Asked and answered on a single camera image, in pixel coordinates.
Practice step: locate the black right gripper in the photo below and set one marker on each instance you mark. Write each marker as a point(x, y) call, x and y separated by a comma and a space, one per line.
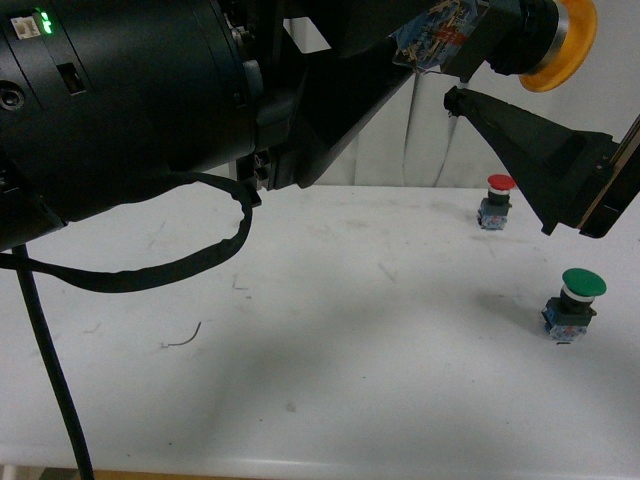
point(580, 179)

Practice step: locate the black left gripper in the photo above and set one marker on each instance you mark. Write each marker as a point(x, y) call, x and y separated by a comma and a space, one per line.
point(307, 108)

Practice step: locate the yellow push button switch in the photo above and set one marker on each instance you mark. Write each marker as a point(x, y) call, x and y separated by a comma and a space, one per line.
point(543, 43)

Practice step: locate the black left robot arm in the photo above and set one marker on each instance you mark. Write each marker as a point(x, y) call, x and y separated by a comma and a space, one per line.
point(102, 100)

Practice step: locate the white pleated curtain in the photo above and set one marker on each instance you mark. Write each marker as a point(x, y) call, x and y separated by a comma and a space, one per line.
point(413, 141)

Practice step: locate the red push button switch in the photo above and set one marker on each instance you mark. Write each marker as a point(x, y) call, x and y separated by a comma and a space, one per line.
point(493, 211)

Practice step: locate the green push button switch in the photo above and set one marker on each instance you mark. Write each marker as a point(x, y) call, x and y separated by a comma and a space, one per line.
point(568, 315)

